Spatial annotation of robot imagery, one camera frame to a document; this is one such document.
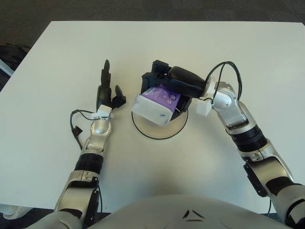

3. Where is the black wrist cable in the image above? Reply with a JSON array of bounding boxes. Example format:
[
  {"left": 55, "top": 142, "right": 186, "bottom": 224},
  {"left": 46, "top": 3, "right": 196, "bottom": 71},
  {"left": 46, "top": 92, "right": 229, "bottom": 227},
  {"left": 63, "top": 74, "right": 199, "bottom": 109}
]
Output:
[
  {"left": 70, "top": 109, "right": 98, "bottom": 150},
  {"left": 206, "top": 61, "right": 243, "bottom": 101}
]

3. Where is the purple tissue paper pack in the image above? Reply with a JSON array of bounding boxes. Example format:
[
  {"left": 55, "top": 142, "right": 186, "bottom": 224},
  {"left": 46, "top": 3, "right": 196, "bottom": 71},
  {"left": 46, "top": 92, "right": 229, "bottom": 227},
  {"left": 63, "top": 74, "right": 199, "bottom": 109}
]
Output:
[{"left": 132, "top": 83, "right": 183, "bottom": 127}]

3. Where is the grey robot torso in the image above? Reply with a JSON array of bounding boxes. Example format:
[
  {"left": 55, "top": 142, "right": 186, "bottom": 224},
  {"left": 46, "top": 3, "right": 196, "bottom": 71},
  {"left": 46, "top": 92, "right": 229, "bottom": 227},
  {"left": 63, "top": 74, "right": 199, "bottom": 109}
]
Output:
[{"left": 23, "top": 194, "right": 286, "bottom": 229}]

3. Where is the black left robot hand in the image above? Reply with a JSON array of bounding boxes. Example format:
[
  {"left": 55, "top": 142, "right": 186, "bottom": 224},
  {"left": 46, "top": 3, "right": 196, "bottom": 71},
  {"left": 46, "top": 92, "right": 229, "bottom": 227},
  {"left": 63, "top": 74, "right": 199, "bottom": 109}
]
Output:
[{"left": 96, "top": 59, "right": 127, "bottom": 111}]

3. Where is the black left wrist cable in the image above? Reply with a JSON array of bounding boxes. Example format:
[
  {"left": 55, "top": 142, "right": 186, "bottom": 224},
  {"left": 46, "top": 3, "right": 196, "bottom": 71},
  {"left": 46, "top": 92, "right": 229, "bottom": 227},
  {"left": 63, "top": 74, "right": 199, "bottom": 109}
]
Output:
[{"left": 70, "top": 109, "right": 98, "bottom": 150}]

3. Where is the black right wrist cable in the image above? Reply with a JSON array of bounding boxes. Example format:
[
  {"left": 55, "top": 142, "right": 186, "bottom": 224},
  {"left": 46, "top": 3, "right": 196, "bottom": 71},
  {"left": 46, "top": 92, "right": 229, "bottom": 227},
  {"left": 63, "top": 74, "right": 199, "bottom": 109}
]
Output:
[{"left": 206, "top": 61, "right": 243, "bottom": 101}]

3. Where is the black bag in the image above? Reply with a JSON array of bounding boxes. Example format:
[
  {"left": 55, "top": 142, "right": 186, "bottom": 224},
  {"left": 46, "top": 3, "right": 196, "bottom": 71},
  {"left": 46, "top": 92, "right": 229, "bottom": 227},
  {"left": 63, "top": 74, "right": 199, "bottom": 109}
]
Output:
[{"left": 0, "top": 44, "right": 31, "bottom": 93}]

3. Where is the white table base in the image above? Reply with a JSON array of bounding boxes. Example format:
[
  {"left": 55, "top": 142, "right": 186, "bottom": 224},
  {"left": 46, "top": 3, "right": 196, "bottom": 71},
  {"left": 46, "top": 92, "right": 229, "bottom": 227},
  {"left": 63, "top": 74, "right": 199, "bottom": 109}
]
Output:
[{"left": 0, "top": 204, "right": 31, "bottom": 219}]

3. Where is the white grey bar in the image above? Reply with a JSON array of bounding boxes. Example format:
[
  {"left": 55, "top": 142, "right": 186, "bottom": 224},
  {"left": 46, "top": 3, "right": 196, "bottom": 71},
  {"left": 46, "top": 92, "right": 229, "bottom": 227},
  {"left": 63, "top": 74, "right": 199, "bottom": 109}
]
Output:
[{"left": 0, "top": 58, "right": 14, "bottom": 77}]

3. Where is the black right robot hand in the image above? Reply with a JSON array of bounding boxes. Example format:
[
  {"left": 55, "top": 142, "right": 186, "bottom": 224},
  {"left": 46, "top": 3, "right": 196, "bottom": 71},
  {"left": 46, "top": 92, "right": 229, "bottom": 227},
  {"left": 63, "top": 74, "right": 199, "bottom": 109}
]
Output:
[{"left": 141, "top": 60, "right": 206, "bottom": 119}]

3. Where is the white plate with black rim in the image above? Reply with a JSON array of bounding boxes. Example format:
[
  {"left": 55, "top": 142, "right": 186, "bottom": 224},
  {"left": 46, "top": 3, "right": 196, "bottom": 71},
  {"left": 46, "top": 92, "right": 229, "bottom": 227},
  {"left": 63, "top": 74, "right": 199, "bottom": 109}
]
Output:
[{"left": 131, "top": 104, "right": 189, "bottom": 140}]

